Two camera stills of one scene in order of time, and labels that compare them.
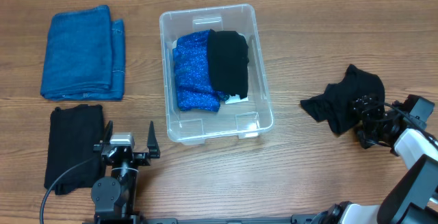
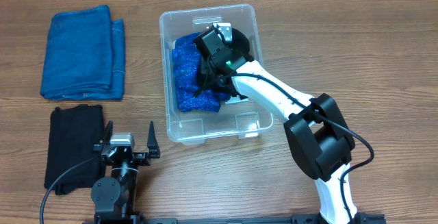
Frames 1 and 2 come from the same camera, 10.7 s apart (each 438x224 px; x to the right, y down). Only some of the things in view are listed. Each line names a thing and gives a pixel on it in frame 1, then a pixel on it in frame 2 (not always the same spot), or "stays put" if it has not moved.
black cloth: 76,133 stays put
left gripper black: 153,147 stays put
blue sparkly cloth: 194,88 stays put
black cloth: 335,106 to 216,79
